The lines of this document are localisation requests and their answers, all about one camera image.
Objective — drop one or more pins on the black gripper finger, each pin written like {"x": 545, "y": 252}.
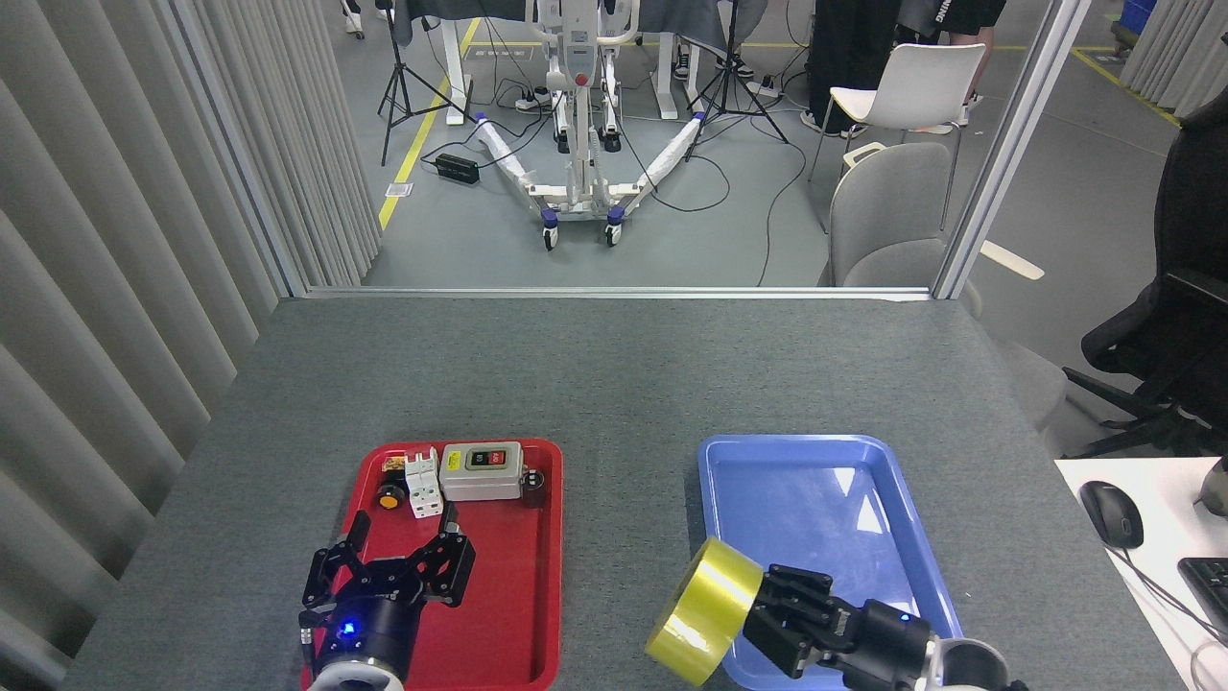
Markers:
{"x": 456, "y": 566}
{"x": 791, "y": 643}
{"x": 360, "y": 528}
{"x": 796, "y": 590}

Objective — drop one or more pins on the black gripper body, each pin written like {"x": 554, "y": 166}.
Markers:
{"x": 374, "y": 624}
{"x": 887, "y": 643}

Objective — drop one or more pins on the yellow tape roll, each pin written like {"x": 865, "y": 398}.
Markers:
{"x": 700, "y": 605}

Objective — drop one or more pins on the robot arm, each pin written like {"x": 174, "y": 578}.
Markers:
{"x": 969, "y": 667}
{"x": 355, "y": 679}

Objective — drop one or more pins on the yellow push button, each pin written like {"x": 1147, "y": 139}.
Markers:
{"x": 390, "y": 497}

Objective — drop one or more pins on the red plastic tray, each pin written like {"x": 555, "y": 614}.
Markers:
{"x": 508, "y": 595}

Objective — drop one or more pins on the blue plastic tray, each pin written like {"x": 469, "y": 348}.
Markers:
{"x": 815, "y": 518}

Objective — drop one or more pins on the white circuit breaker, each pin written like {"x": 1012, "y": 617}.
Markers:
{"x": 425, "y": 489}

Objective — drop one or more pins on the black computer mouse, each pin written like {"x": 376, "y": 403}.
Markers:
{"x": 1111, "y": 513}

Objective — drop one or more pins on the white side desk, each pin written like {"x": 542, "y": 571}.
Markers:
{"x": 1170, "y": 537}

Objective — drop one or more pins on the black keyboard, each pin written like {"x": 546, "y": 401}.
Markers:
{"x": 1211, "y": 585}

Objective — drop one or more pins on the grey vertical blinds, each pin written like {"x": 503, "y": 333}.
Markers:
{"x": 1180, "y": 58}
{"x": 96, "y": 288}

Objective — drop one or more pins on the black power adapter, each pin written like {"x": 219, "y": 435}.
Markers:
{"x": 457, "y": 169}

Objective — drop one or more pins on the grey padded chair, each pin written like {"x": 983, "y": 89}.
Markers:
{"x": 887, "y": 211}

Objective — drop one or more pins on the beige wooden board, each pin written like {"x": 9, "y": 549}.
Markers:
{"x": 1012, "y": 261}

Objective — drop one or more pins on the white stand on wheels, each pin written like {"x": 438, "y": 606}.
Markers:
{"x": 576, "y": 182}

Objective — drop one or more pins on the black tripod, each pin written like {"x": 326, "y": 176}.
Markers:
{"x": 731, "y": 86}
{"x": 399, "y": 86}

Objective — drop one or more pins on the black office chair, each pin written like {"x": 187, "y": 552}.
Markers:
{"x": 1190, "y": 317}

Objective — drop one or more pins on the white plastic chair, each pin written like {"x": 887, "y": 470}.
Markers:
{"x": 921, "y": 82}

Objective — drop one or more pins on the person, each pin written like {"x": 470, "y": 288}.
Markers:
{"x": 849, "y": 48}
{"x": 959, "y": 14}

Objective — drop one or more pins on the blue bin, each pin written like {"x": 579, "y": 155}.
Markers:
{"x": 1137, "y": 17}

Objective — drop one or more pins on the grey two-button switch box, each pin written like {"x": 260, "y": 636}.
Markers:
{"x": 480, "y": 483}

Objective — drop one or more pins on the small dark cylinder switch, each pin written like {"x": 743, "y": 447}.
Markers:
{"x": 532, "y": 488}

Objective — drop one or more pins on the silver aluminium rail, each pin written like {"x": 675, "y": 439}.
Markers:
{"x": 614, "y": 293}

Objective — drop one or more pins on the silver aluminium post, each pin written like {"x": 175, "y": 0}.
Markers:
{"x": 1007, "y": 144}

